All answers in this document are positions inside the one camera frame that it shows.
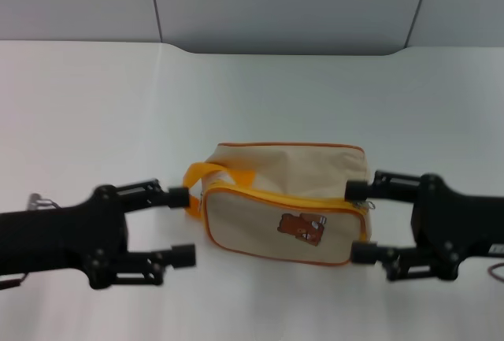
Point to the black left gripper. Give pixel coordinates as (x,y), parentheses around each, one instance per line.
(59,238)

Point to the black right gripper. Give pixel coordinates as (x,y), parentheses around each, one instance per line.
(460,227)

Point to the beige bag with orange zipper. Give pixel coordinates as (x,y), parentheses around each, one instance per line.
(275,171)

